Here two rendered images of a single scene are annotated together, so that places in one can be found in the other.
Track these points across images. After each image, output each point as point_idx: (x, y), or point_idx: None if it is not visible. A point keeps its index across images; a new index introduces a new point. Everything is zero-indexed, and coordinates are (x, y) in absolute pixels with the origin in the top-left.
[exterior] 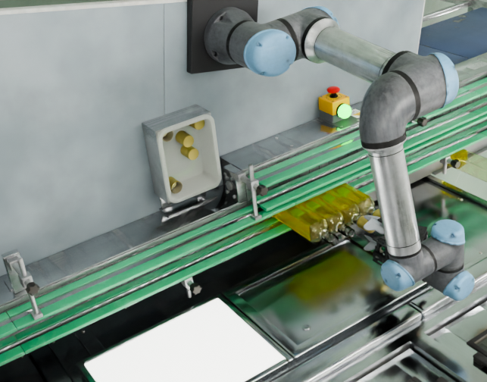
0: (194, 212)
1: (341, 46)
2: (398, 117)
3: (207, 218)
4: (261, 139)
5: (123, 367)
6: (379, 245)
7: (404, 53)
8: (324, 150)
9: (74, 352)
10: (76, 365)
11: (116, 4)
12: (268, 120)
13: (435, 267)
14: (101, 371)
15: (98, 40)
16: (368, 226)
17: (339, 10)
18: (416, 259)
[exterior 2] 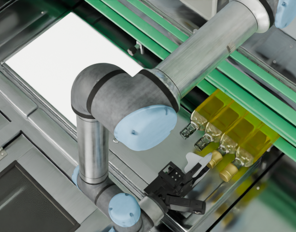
0: (190, 17)
1: (203, 26)
2: (74, 98)
3: (184, 29)
4: (287, 34)
5: (68, 35)
6: (168, 169)
7: (151, 79)
8: (282, 94)
9: None
10: (81, 9)
11: None
12: None
13: (95, 204)
14: (64, 24)
15: None
16: (190, 156)
17: None
18: (82, 183)
